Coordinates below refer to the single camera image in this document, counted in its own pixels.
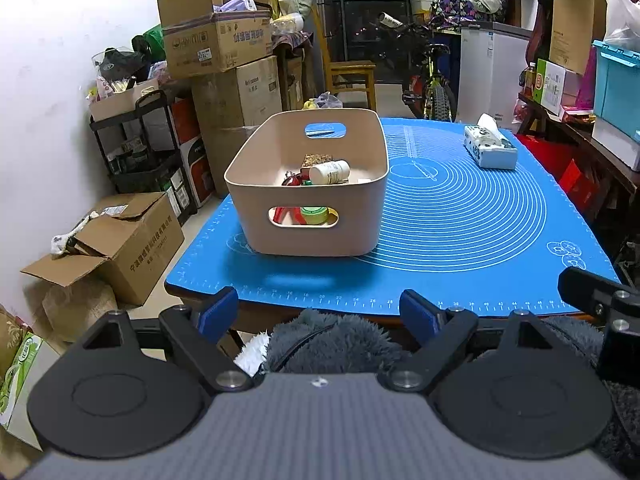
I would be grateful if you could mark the white plastic bag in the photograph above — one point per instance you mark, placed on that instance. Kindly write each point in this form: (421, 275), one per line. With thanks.
(622, 12)

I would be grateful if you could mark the beige plastic storage bin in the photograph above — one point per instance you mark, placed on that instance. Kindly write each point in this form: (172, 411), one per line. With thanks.
(320, 240)

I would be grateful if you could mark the teal plastic crate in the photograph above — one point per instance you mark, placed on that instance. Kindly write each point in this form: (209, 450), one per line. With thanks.
(617, 90)

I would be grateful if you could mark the open taped cardboard box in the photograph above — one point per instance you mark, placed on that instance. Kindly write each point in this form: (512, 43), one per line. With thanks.
(215, 35)

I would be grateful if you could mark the grey fuzzy robe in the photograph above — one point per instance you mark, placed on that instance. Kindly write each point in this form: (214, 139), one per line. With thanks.
(325, 345)

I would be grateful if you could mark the flat upright cardboard box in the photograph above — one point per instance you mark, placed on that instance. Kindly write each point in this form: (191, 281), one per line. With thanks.
(577, 20)

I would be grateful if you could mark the yellow drink bottle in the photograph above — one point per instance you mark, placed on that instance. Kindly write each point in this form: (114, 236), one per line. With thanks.
(529, 77)

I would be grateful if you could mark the white chest freezer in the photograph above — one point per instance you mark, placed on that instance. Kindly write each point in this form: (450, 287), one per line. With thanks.
(487, 70)

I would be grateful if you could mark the floral cloth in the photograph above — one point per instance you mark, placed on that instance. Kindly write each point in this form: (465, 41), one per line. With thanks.
(457, 0)

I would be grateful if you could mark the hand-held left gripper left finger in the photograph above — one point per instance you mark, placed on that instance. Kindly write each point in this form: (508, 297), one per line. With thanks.
(217, 312)

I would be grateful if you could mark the white box under crate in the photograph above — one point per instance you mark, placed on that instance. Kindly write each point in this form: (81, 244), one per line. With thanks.
(615, 147)

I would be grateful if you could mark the burlap sack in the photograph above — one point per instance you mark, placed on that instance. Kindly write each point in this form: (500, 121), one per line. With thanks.
(80, 310)

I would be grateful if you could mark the orange patterned small box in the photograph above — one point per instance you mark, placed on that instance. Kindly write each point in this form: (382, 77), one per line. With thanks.
(315, 159)

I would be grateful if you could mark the red toy figure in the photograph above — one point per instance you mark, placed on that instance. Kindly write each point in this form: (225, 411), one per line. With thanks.
(292, 180)

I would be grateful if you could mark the black utility cart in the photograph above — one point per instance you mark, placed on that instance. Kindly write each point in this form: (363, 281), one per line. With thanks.
(145, 175)

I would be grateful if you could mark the plain cardboard box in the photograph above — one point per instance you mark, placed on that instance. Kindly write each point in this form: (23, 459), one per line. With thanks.
(225, 155)

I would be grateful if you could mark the green printed box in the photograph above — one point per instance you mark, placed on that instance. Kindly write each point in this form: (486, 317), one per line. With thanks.
(20, 380)

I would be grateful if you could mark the patterned tissue pack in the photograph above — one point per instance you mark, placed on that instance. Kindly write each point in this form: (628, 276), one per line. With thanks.
(492, 157)

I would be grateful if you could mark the red and black appliance box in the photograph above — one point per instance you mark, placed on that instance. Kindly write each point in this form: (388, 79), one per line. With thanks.
(192, 160)

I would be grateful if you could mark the blue silicone baking mat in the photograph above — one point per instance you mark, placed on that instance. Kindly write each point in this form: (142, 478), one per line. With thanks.
(475, 240)

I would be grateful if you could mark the wooden chair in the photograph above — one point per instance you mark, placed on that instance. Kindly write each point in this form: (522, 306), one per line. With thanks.
(355, 72)

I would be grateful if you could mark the dark wooden side table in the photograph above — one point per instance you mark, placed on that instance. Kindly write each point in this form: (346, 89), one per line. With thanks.
(600, 165)

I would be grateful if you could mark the green and white carton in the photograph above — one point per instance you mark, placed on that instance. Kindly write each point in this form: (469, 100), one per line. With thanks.
(549, 85)

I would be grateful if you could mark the white pill bottle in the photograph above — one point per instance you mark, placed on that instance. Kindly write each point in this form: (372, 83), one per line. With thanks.
(330, 172)

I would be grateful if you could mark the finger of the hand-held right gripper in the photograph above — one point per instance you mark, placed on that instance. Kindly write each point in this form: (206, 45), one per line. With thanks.
(580, 285)

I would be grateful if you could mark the large cardboard box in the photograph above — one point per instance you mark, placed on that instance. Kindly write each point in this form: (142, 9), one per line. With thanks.
(240, 95)

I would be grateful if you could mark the open cardboard box with flaps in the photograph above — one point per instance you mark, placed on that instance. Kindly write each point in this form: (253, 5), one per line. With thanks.
(135, 250)

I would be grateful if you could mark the bicycle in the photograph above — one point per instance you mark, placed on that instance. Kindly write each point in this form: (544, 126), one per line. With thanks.
(440, 95)

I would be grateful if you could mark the red gift box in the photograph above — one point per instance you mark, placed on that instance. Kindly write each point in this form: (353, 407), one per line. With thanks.
(577, 185)

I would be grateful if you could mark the clear plastic bag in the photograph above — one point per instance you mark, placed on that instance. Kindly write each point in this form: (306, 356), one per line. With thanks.
(329, 101)

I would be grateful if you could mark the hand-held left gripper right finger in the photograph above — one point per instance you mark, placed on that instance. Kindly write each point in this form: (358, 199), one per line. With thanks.
(420, 316)

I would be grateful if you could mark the cardboard tray with clutter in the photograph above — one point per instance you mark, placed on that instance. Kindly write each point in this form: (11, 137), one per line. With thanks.
(122, 102)

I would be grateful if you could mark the black bag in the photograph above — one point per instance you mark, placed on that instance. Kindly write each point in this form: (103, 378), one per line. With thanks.
(122, 62)

